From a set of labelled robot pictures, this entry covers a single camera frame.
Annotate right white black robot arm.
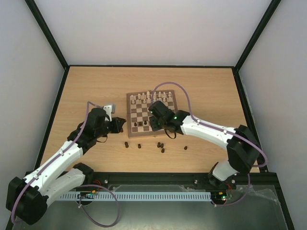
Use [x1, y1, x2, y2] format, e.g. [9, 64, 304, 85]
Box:
[149, 101, 260, 188]

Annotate white slotted cable duct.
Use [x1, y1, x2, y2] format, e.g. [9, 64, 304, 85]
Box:
[57, 192, 212, 202]

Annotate purple cable loop front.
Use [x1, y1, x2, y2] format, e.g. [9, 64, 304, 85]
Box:
[78, 183, 121, 226]

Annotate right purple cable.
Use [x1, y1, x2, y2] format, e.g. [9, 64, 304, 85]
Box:
[150, 82, 268, 207]

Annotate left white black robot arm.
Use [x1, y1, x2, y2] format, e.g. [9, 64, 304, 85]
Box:
[6, 104, 126, 225]

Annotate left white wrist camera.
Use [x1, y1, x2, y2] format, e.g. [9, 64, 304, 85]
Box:
[103, 103, 116, 122]

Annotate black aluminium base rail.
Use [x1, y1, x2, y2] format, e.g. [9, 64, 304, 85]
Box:
[24, 163, 276, 192]

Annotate light pieces back rows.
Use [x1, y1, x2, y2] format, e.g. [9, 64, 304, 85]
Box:
[127, 90, 176, 106]

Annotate wooden chess board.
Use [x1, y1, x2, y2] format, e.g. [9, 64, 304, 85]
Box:
[127, 100, 177, 138]

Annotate dark piece pair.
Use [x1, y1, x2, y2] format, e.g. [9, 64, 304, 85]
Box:
[157, 142, 164, 148]

